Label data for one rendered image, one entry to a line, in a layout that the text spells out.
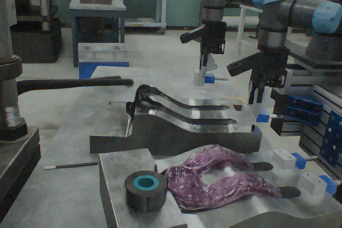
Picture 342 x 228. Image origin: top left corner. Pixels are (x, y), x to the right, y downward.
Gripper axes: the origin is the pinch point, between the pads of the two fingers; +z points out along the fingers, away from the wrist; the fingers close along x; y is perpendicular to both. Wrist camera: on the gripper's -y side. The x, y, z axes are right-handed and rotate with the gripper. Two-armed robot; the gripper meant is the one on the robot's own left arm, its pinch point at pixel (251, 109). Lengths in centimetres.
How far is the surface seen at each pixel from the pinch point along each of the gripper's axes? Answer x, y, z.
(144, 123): -7.0, -32.3, 2.9
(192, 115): 4.6, -17.4, 5.1
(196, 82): 26.5, -13.8, 1.5
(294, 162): -19.3, 7.4, 6.1
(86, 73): 286, -111, 89
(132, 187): -41, -33, -1
